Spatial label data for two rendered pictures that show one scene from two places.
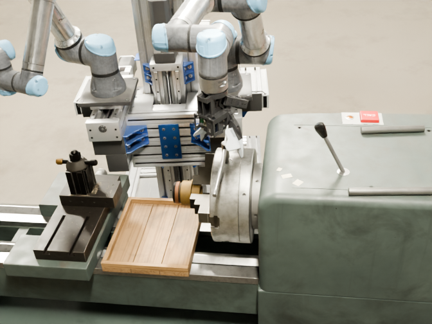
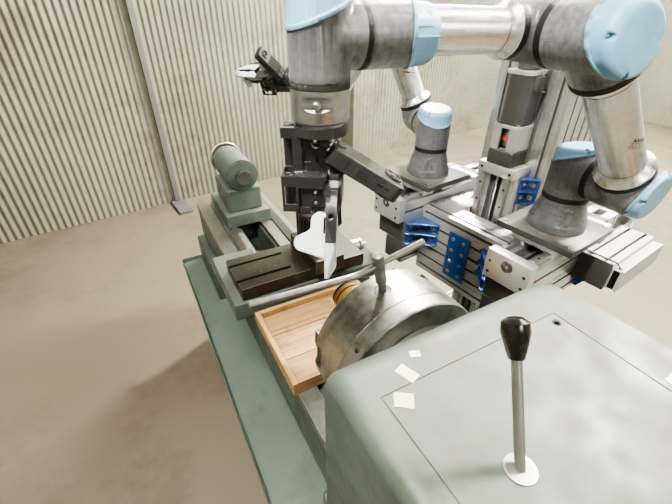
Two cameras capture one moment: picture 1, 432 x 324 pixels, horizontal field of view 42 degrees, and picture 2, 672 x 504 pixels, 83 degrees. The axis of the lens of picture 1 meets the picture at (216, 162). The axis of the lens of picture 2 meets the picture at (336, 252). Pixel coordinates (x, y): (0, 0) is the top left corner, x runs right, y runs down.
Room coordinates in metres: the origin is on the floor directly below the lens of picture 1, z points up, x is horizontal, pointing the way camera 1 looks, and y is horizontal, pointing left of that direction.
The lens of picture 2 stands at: (1.01, -0.42, 1.69)
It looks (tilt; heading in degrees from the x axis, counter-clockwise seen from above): 33 degrees down; 52
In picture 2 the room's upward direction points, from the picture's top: straight up
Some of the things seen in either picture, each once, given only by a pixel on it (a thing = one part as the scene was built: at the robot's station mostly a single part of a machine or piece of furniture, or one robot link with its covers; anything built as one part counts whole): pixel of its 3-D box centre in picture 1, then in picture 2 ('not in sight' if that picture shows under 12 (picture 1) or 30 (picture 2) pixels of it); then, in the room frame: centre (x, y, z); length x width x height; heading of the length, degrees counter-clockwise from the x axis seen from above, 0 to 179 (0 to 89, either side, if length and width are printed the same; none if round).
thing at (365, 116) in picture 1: (369, 117); not in sight; (1.60, -0.53, 1.26); 0.06 x 0.06 x 0.02; 80
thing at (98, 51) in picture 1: (100, 53); (433, 125); (2.13, 0.44, 1.33); 0.13 x 0.12 x 0.14; 59
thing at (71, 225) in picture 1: (80, 214); (296, 262); (1.57, 0.51, 0.95); 0.43 x 0.18 x 0.04; 170
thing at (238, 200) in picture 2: not in sight; (236, 182); (1.67, 1.14, 1.01); 0.30 x 0.20 x 0.29; 80
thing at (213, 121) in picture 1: (213, 110); (316, 166); (1.31, 0.00, 1.50); 0.09 x 0.08 x 0.12; 137
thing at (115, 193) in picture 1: (90, 193); (316, 249); (1.63, 0.47, 1.00); 0.20 x 0.10 x 0.05; 80
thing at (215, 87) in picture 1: (214, 81); (320, 106); (1.31, -0.01, 1.58); 0.08 x 0.08 x 0.05
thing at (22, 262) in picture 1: (72, 220); (296, 265); (1.60, 0.55, 0.89); 0.53 x 0.30 x 0.06; 170
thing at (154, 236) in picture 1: (156, 233); (330, 328); (1.51, 0.23, 0.88); 0.36 x 0.30 x 0.04; 170
